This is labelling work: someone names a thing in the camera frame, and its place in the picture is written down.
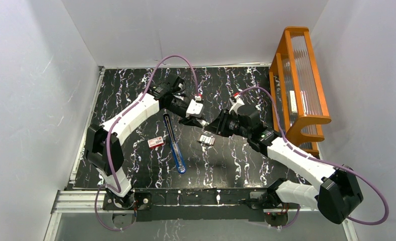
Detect orange wooden rack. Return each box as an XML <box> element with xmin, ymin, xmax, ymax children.
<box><xmin>269</xmin><ymin>26</ymin><xmax>332</xmax><ymax>157</ymax></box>

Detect silver staple strips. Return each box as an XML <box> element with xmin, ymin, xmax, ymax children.
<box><xmin>198</xmin><ymin>135</ymin><xmax>215</xmax><ymax>146</ymax></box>

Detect aluminium frame rail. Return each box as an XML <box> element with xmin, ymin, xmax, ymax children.
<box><xmin>45</xmin><ymin>191</ymin><xmax>358</xmax><ymax>240</ymax></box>

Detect red white staple box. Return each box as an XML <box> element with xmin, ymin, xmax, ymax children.
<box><xmin>148</xmin><ymin>137</ymin><xmax>165</xmax><ymax>149</ymax></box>

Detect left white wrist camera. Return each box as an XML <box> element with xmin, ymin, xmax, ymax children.
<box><xmin>185</xmin><ymin>95</ymin><xmax>203</xmax><ymax>117</ymax></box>

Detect purple cable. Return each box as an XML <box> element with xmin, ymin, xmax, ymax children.
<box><xmin>94</xmin><ymin>55</ymin><xmax>202</xmax><ymax>232</ymax></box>
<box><xmin>232</xmin><ymin>86</ymin><xmax>390</xmax><ymax>229</ymax></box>

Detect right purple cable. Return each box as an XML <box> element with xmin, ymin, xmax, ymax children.
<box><xmin>232</xmin><ymin>86</ymin><xmax>390</xmax><ymax>229</ymax></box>

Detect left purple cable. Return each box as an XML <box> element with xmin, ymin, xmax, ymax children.
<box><xmin>94</xmin><ymin>55</ymin><xmax>202</xmax><ymax>232</ymax></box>

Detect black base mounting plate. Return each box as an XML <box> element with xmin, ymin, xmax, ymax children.
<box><xmin>102</xmin><ymin>188</ymin><xmax>298</xmax><ymax>224</ymax></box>

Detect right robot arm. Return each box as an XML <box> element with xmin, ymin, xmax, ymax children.
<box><xmin>204</xmin><ymin>104</ymin><xmax>363</xmax><ymax>224</ymax></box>

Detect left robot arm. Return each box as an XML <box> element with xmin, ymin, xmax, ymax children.
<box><xmin>84</xmin><ymin>77</ymin><xmax>205</xmax><ymax>209</ymax></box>

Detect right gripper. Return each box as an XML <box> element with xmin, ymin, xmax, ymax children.
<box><xmin>204</xmin><ymin>108</ymin><xmax>251</xmax><ymax>139</ymax></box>

